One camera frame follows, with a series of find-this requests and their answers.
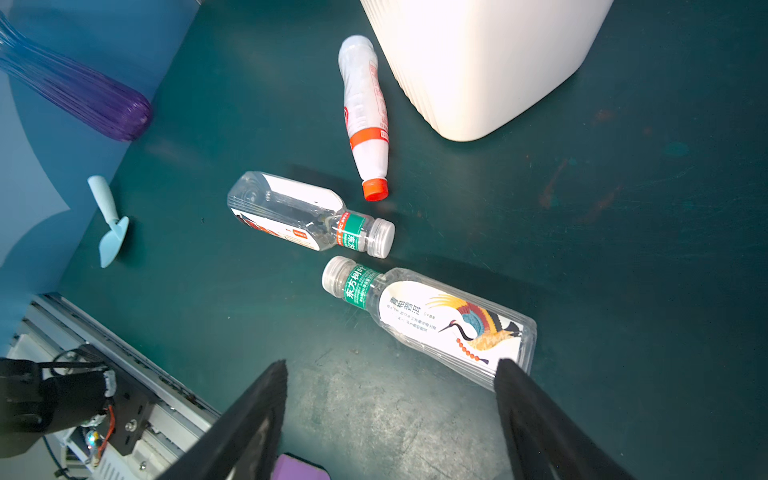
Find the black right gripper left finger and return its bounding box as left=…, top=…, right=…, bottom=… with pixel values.
left=160, top=360, right=288, bottom=480

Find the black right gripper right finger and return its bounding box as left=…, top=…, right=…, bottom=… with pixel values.
left=494, top=359, right=632, bottom=479

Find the clear square bottle green cap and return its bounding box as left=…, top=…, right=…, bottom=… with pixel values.
left=322, top=256, right=537, bottom=390

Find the clear bottle white orange label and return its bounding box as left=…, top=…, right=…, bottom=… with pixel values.
left=227, top=171, right=395, bottom=259

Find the white bottle red label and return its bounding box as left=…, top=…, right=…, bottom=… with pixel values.
left=338, top=35, right=389, bottom=202

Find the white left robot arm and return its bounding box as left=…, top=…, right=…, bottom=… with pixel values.
left=1, top=358, right=117, bottom=458

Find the white ribbed trash bin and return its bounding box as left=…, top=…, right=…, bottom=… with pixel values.
left=362, top=0, right=613, bottom=142

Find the purple toy shovel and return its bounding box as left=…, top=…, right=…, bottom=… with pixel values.
left=271, top=454, right=331, bottom=480

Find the light blue toy trowel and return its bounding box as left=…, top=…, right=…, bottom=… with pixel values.
left=87, top=175, right=130, bottom=269

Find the purple plastic vase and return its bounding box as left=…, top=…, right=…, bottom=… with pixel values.
left=1, top=16, right=153, bottom=142

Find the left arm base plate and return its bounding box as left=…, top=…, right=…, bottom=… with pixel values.
left=79, top=344, right=158, bottom=456

